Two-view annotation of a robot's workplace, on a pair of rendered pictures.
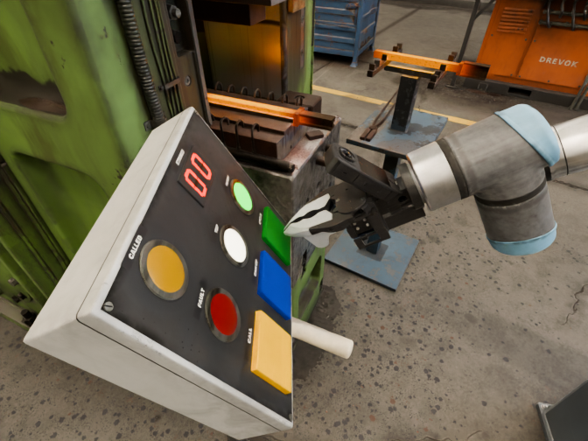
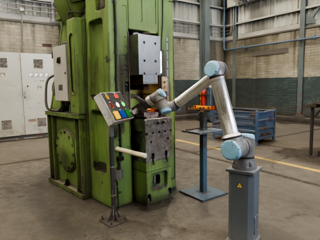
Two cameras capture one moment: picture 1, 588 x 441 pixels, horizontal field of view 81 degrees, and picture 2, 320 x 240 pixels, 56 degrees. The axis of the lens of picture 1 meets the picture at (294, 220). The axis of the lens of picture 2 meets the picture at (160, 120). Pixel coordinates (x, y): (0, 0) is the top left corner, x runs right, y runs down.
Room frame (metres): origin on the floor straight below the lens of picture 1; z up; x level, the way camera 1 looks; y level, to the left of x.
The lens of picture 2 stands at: (-1.99, -1.31, 1.25)
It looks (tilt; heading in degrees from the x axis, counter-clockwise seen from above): 6 degrees down; 23
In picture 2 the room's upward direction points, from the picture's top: 1 degrees counter-clockwise
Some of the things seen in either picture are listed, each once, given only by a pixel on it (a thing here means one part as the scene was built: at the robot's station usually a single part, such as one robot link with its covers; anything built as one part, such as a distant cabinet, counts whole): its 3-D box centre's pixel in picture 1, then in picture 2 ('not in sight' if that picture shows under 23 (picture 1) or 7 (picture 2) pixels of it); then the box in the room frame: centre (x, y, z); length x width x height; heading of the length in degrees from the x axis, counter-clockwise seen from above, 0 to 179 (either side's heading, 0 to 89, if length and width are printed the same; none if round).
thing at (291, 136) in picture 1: (227, 119); (138, 113); (0.93, 0.19, 0.96); 0.42 x 0.20 x 0.09; 66
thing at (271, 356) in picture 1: (269, 352); (116, 115); (0.20, 0.03, 1.01); 0.07 x 0.05 x 0.07; 1
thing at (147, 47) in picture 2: not in sight; (140, 56); (0.97, 0.18, 1.56); 0.42 x 0.39 x 0.40; 66
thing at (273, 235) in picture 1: (275, 236); (127, 113); (0.40, 0.03, 1.01); 0.07 x 0.05 x 0.07; 1
